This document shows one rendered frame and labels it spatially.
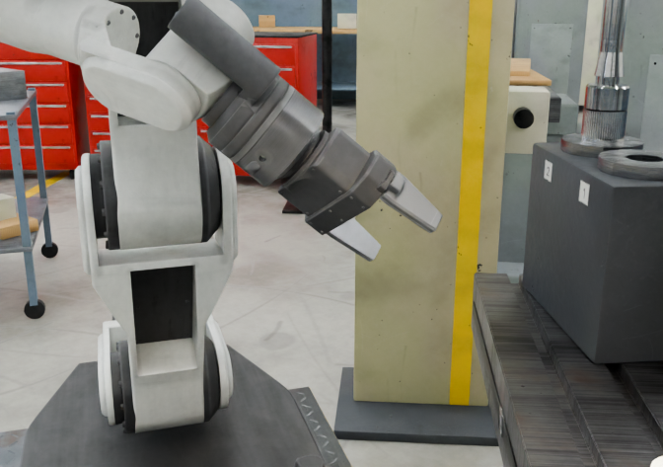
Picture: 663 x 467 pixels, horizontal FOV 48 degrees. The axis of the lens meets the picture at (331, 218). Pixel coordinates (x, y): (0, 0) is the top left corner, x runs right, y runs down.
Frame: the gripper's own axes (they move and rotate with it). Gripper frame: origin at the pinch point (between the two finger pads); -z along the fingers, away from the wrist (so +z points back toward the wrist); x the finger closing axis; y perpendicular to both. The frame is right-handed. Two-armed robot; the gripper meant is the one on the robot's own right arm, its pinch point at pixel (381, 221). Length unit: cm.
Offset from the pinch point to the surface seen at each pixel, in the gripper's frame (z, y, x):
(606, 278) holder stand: -20.3, 5.9, 8.3
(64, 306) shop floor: 10, 49, -269
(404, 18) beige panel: -8, 114, -84
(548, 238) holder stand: -20.1, 15.0, -2.9
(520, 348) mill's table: -21.4, 0.4, -2.6
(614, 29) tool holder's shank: -9.0, 31.2, 11.3
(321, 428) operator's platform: -40, 9, -85
